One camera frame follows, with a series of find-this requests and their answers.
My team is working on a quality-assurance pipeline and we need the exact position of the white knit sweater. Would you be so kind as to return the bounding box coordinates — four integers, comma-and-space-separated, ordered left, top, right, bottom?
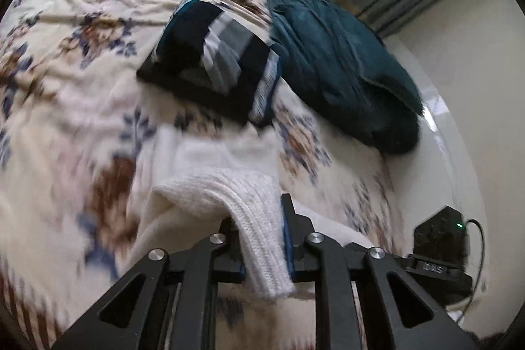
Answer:
129, 126, 370, 299

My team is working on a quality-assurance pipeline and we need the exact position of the white headboard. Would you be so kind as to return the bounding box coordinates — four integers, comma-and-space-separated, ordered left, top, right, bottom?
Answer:
383, 34, 489, 326

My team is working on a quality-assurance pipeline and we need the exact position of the folded dark striped sweater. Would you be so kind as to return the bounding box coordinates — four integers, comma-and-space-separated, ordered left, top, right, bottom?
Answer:
136, 0, 284, 127

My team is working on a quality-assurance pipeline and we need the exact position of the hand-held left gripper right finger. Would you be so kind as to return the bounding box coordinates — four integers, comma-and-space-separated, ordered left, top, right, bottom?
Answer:
280, 193, 480, 350

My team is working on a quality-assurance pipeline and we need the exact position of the floral blanket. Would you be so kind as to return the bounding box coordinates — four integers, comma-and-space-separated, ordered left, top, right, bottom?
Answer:
0, 0, 411, 350

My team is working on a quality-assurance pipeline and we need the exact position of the black cable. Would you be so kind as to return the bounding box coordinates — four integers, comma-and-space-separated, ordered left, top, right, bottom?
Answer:
453, 219, 487, 324

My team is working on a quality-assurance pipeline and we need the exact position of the teal quilt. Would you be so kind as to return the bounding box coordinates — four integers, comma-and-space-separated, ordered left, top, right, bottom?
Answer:
266, 0, 425, 154

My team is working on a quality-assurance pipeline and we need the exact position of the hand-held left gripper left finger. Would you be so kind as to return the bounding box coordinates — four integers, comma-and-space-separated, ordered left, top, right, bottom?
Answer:
51, 216, 247, 350

